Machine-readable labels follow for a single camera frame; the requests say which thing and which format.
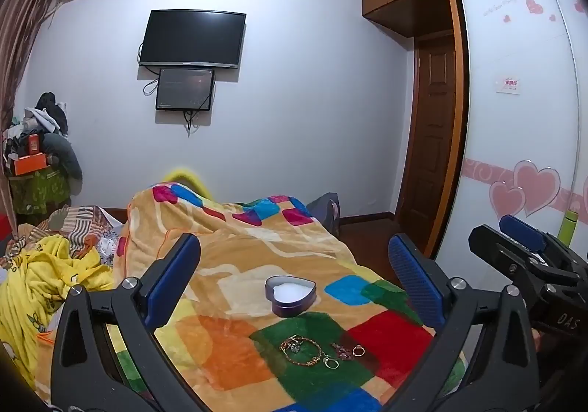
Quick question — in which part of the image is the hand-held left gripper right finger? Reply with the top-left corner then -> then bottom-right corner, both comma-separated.
388,233 -> 541,412

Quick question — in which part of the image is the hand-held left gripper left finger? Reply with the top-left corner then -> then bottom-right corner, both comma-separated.
50,233 -> 203,412

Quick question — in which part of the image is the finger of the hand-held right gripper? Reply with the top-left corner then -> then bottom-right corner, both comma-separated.
499,214 -> 574,264
468,224 -> 548,299

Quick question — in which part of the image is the purple heart-shaped tin box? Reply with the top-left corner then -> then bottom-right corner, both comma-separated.
265,275 -> 318,318

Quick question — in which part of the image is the gold charm bracelet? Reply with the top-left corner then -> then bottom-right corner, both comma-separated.
279,337 -> 323,367

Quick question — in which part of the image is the green bottle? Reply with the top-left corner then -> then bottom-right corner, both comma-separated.
557,207 -> 580,248

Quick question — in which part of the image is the colourful checked blanket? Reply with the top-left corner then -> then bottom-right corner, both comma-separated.
112,182 -> 466,412

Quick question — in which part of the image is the striped patterned quilt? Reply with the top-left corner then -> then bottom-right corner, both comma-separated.
14,205 -> 126,266

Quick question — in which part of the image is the grey bag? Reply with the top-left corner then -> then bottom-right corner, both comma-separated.
305,192 -> 341,238

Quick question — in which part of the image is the brown wooden door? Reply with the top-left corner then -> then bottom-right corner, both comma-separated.
395,33 -> 461,253

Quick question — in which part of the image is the yellow printed blanket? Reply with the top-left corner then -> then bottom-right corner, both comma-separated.
0,235 -> 115,390

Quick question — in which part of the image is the white and red sticker label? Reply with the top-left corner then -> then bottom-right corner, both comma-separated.
495,76 -> 523,95

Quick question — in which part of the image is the green patterned cloth cover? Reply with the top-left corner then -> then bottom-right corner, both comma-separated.
9,166 -> 72,215

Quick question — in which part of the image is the orange cardboard box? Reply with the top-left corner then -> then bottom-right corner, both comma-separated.
13,153 -> 48,176

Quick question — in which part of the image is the pile of clothes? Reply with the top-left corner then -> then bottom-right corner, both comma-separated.
2,92 -> 83,179

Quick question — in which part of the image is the striped brown curtain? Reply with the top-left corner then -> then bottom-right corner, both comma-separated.
0,0 -> 69,229

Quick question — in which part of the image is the small black wall monitor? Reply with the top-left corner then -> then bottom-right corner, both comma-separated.
155,68 -> 216,111

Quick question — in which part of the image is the large black wall television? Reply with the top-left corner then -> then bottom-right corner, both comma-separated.
139,10 -> 247,69

